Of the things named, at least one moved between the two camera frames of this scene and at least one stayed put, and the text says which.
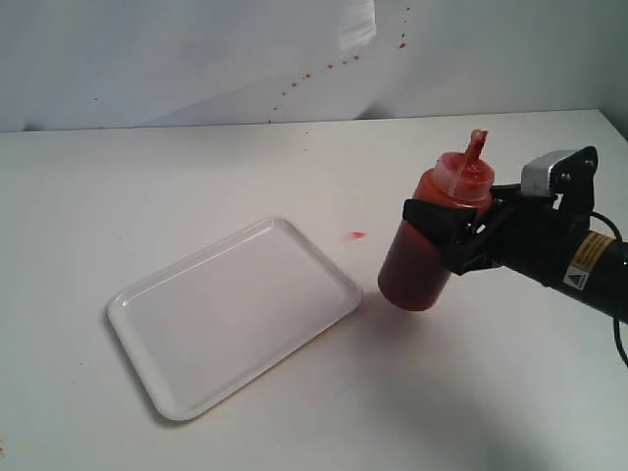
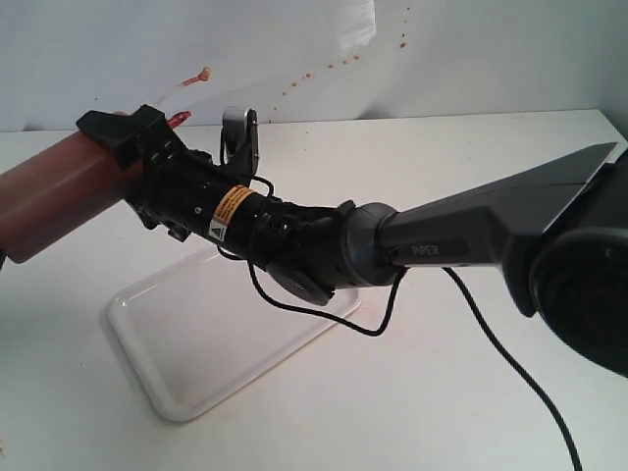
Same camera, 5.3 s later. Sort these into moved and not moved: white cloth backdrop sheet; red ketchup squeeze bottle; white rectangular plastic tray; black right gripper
Moved: red ketchup squeeze bottle; black right gripper
Not moved: white rectangular plastic tray; white cloth backdrop sheet
